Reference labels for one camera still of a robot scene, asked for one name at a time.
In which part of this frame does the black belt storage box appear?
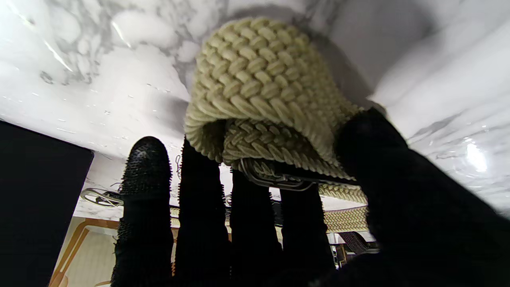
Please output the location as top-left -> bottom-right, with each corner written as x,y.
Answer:
0,120 -> 94,287

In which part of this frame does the dark brown woven belt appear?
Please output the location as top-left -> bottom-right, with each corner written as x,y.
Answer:
80,187 -> 369,252

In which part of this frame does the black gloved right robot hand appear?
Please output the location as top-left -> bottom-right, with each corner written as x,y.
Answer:
112,107 -> 510,287

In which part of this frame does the printed room backdrop cloth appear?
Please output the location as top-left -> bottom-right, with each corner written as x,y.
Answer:
50,217 -> 180,287

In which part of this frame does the beige woven belt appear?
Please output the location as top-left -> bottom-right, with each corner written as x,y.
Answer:
184,17 -> 369,234

